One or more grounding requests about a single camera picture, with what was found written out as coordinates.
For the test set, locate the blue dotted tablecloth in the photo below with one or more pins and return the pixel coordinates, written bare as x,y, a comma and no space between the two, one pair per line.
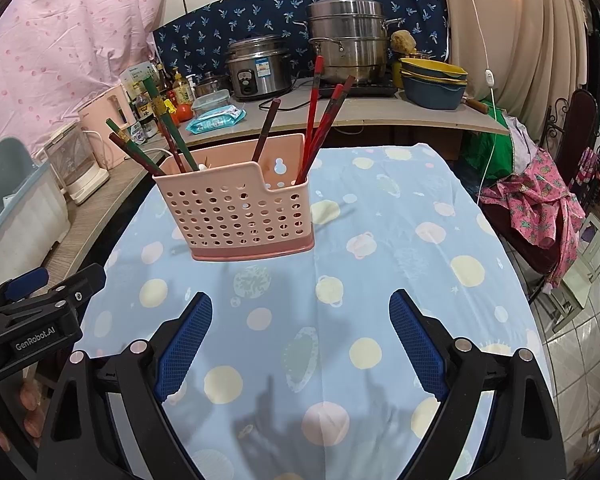
380,235

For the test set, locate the white carton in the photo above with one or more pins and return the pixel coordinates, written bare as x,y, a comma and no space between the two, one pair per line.
132,76

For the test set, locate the beige curtain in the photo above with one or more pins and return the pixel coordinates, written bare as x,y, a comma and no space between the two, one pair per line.
530,20

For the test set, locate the yellow oil bottle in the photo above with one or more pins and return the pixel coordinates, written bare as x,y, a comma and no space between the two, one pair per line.
181,87

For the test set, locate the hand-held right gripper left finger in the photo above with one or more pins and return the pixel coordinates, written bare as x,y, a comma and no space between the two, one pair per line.
187,340

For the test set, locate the steel rice cooker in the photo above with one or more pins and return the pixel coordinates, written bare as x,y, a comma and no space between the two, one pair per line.
257,70

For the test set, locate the pink perforated utensil basket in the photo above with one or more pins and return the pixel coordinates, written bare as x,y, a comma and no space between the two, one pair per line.
230,215

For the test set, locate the blue wet wipes pack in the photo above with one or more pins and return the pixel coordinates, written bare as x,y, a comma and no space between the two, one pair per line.
215,120

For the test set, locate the blue floral cloth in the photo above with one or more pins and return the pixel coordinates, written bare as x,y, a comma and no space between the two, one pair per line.
260,15

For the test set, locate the pink pineapple print cloth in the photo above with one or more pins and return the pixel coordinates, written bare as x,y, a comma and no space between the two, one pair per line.
545,195

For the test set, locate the dark sauce bottle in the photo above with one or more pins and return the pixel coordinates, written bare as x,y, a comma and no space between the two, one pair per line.
164,80

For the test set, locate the steel steamer pot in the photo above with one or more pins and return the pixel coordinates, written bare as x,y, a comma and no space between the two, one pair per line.
347,40

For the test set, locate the dark brown chopstick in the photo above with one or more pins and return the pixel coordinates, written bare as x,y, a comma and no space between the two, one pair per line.
267,130

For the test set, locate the yellow bowl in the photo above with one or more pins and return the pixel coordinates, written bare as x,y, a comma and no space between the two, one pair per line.
432,69

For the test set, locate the glass container green lid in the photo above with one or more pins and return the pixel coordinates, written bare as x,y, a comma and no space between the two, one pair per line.
210,102

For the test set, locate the pink dotted sheet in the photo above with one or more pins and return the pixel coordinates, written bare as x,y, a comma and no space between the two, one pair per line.
65,35

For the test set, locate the black induction cooker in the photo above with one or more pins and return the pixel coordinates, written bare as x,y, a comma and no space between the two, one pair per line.
370,89

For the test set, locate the yellow loofah sponge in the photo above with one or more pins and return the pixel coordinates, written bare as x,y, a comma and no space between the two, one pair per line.
402,41

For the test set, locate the dark red chopstick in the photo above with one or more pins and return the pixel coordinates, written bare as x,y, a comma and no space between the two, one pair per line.
132,152
171,142

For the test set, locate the pink electric kettle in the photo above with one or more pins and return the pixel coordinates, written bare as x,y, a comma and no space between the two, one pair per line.
102,130

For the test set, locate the blue bowl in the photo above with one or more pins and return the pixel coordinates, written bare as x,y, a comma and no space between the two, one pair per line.
432,96

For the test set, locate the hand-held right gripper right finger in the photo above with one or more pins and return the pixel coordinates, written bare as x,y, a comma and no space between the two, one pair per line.
415,340

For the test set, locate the dark metal chair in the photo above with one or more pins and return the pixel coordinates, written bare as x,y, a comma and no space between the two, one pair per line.
580,120

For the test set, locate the white kitchen appliance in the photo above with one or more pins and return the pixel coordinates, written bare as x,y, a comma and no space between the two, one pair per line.
75,170

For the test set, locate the grey plastic dish box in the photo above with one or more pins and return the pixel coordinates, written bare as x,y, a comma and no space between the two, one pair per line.
15,220

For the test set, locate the green chopstick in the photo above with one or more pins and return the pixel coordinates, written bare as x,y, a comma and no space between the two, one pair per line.
125,136
162,115

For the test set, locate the wooden rolling pin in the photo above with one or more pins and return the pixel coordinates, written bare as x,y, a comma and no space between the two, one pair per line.
476,105

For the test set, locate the white stool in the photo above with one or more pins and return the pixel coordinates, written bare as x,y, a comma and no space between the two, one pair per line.
595,255

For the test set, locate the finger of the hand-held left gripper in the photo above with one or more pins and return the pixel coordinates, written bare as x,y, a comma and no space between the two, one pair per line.
25,280
80,282

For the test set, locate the person's left hand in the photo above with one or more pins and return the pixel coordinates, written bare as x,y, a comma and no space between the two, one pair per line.
30,400

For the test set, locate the green cloth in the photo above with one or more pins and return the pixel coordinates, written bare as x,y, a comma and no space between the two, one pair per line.
480,150

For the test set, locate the red tomato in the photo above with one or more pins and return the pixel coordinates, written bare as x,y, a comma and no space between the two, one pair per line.
182,113

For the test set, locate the small white spoon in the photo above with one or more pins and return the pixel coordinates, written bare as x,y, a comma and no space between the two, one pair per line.
202,165

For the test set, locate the small lidded steel pot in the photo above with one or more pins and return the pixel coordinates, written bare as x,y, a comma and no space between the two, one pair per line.
210,83

